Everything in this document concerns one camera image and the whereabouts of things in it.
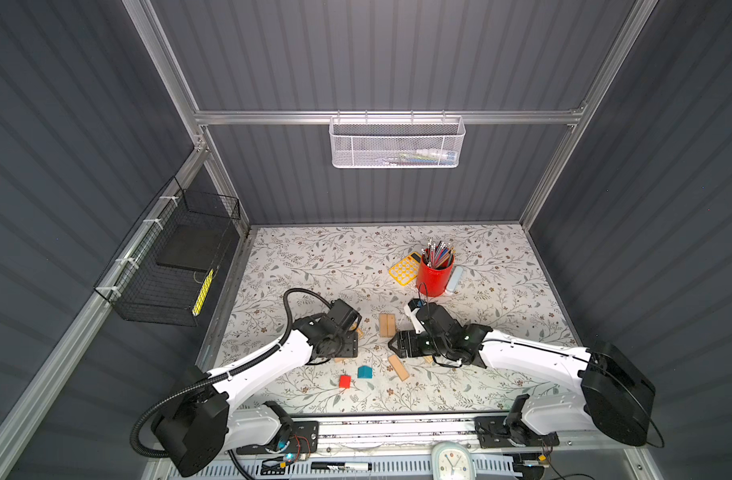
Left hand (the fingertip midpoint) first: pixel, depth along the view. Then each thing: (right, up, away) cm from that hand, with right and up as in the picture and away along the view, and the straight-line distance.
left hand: (347, 346), depth 83 cm
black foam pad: (-40, +28, -6) cm, 49 cm away
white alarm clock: (+26, -22, -15) cm, 37 cm away
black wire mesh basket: (-44, +23, -11) cm, 51 cm away
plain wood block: (+11, +4, +9) cm, 15 cm away
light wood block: (-2, -5, +3) cm, 6 cm away
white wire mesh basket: (+17, +73, +40) cm, 85 cm away
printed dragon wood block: (+3, +2, +8) cm, 9 cm away
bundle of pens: (+29, +26, +13) cm, 40 cm away
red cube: (0, -10, -1) cm, 10 cm away
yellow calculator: (+19, +20, +22) cm, 35 cm away
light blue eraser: (+36, +18, +18) cm, 44 cm away
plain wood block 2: (+14, +3, +10) cm, 17 cm away
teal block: (+5, -8, 0) cm, 9 cm away
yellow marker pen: (-32, +17, -14) cm, 39 cm away
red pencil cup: (+27, +17, +16) cm, 36 cm away
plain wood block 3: (+15, -6, +1) cm, 16 cm away
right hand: (+15, 0, -2) cm, 15 cm away
